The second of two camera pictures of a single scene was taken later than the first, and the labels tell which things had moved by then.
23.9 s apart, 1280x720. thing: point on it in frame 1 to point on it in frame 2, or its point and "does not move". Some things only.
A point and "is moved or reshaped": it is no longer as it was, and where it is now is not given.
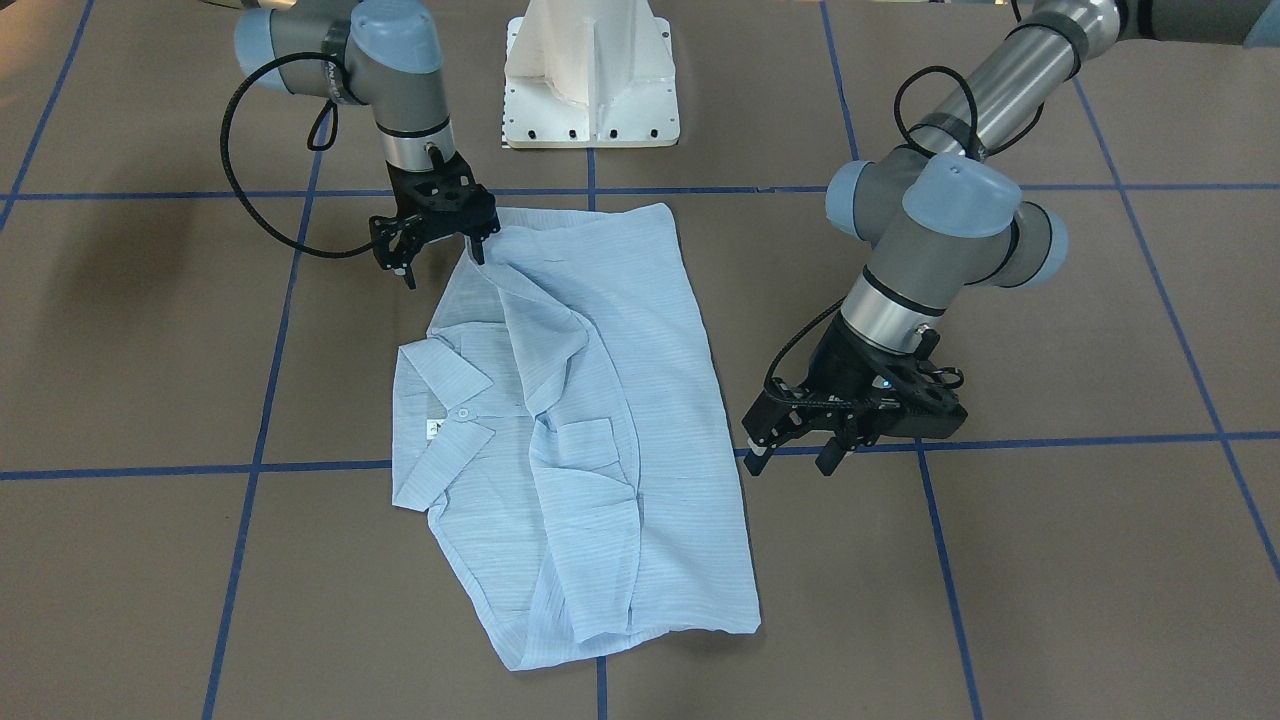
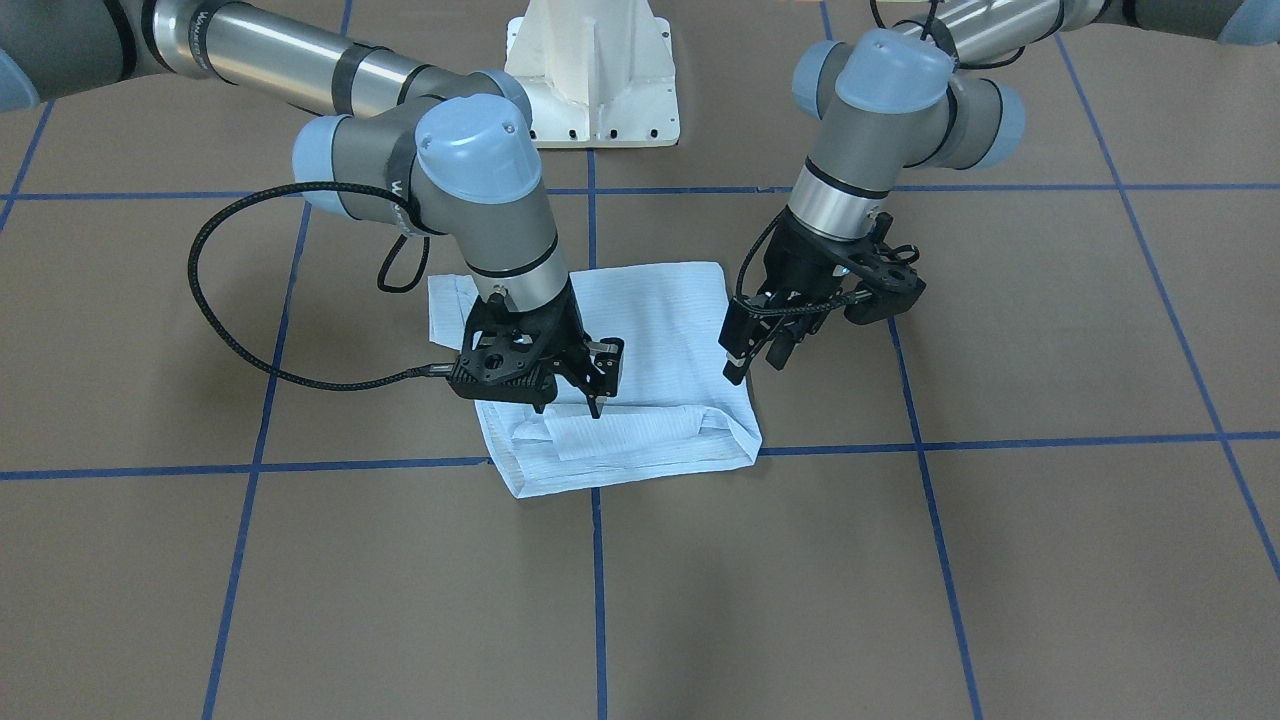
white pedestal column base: (589, 74) does not move
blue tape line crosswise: (262, 433) does not move
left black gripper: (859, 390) to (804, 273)
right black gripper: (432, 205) to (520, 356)
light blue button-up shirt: (562, 421) is moved or reshaped
